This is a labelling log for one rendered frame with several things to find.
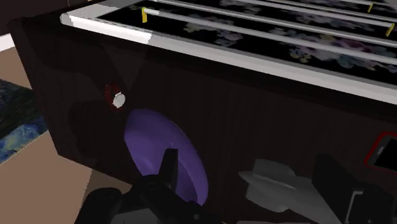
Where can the blue patterned rug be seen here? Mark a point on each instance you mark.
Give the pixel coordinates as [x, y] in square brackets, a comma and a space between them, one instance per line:
[18, 124]

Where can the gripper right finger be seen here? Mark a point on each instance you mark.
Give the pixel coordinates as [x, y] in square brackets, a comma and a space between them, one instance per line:
[338, 192]

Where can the white framed table with rods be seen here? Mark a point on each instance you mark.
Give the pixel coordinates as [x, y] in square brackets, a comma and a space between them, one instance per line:
[248, 37]

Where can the black phone with red case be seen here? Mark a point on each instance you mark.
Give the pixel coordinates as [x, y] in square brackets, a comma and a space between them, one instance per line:
[383, 155]

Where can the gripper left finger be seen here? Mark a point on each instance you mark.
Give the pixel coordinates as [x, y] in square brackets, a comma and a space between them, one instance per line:
[169, 189]

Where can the purple plate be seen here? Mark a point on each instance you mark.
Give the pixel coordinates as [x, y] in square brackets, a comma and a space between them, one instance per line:
[149, 136]

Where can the grey winged figure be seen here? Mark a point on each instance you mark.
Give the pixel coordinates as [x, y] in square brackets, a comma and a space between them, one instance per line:
[276, 186]

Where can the dark red bottle white cap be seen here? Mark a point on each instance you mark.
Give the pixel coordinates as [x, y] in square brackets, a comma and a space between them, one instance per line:
[118, 100]

